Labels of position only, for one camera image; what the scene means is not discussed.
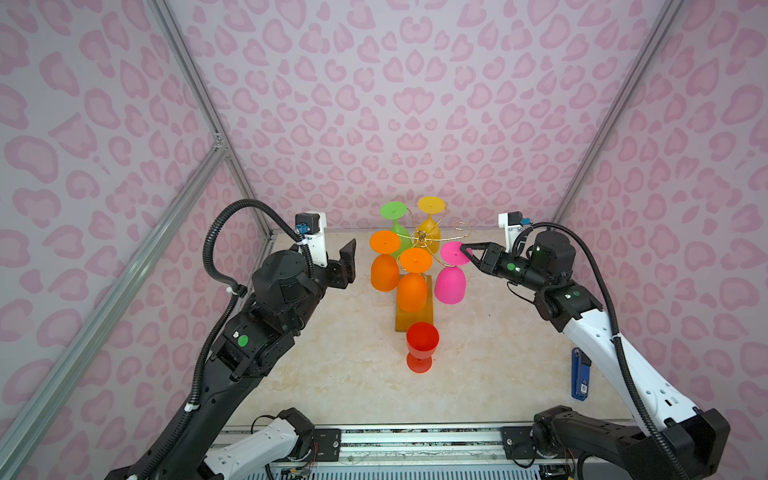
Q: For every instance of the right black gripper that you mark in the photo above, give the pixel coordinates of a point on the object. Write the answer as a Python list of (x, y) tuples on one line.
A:
[(493, 259)]

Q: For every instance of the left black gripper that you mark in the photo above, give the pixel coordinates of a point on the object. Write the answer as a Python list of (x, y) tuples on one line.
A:
[(338, 271)]

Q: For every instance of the pink wine glass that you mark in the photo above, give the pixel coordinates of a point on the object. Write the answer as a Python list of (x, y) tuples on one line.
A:
[(451, 284)]

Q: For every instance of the orange wine glass front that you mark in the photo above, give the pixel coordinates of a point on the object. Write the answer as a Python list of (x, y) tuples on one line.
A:
[(412, 288)]

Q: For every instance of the orange wine glass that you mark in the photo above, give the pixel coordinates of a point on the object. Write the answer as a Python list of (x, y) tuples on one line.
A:
[(412, 288), (384, 269)]

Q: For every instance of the red wine glass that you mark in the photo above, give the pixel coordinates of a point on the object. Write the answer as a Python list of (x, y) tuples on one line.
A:
[(422, 341)]

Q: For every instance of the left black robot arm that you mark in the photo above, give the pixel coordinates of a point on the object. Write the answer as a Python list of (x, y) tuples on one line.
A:
[(285, 294)]

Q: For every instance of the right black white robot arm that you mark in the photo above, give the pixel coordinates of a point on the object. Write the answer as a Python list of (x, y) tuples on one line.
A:
[(672, 437)]

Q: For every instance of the orange wine glass back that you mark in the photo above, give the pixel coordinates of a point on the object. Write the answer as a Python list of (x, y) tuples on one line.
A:
[(384, 269)]

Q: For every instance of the yellow wine glass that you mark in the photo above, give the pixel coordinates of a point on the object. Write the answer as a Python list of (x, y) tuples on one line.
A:
[(429, 233)]

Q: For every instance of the green wine glass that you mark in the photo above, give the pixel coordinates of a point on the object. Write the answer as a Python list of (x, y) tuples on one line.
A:
[(396, 211)]

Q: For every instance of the blue black stapler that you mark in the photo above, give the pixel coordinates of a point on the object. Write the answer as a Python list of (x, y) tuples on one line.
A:
[(580, 374)]

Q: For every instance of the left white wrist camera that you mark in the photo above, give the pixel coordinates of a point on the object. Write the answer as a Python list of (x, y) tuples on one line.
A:
[(312, 226)]

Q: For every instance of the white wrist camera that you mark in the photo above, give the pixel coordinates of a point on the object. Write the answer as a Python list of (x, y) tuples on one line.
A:
[(512, 224), (312, 226)]

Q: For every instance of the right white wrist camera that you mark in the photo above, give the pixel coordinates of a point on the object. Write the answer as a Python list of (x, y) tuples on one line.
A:
[(512, 224)]

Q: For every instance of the gold wire glass rack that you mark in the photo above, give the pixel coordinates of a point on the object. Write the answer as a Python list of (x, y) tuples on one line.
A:
[(403, 319)]

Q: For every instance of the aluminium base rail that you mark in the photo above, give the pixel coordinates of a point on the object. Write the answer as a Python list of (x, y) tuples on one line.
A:
[(399, 451)]

